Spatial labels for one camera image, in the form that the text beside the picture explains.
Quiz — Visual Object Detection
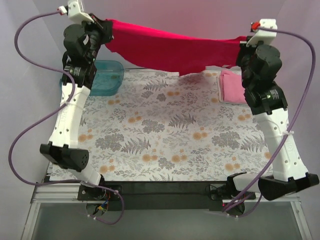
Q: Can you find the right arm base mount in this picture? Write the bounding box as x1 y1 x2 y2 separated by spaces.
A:
204 183 240 201

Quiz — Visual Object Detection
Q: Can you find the teal transparent plastic bin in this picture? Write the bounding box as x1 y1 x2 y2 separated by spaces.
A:
63 60 124 97

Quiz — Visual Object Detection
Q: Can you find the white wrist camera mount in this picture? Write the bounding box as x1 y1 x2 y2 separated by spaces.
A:
57 0 94 25
246 18 278 47

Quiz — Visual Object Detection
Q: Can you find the aluminium frame rail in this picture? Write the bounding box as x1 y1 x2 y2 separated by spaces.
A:
31 183 80 203

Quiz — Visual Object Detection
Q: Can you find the red t shirt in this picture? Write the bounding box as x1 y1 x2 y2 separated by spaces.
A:
106 19 246 76

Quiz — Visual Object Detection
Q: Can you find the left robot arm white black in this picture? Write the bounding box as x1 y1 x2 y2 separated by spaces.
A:
40 19 113 186

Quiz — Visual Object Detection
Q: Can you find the floral patterned table mat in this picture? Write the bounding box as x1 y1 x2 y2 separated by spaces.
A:
49 70 275 182

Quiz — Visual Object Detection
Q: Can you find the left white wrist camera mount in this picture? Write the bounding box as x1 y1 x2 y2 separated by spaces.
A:
57 0 94 25

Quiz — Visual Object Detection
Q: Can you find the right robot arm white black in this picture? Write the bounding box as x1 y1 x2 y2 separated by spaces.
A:
226 36 320 201

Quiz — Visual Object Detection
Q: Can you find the folded white t shirt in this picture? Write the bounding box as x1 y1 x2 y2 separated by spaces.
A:
217 76 225 103

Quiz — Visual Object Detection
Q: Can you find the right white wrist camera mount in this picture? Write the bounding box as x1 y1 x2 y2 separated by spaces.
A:
246 18 278 47

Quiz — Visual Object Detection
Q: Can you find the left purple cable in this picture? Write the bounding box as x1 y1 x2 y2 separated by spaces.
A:
8 11 125 225

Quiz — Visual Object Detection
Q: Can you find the folded pink t shirt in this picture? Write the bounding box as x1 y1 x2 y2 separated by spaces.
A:
219 70 247 105

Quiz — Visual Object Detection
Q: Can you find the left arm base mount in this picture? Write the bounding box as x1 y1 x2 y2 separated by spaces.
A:
77 185 120 201

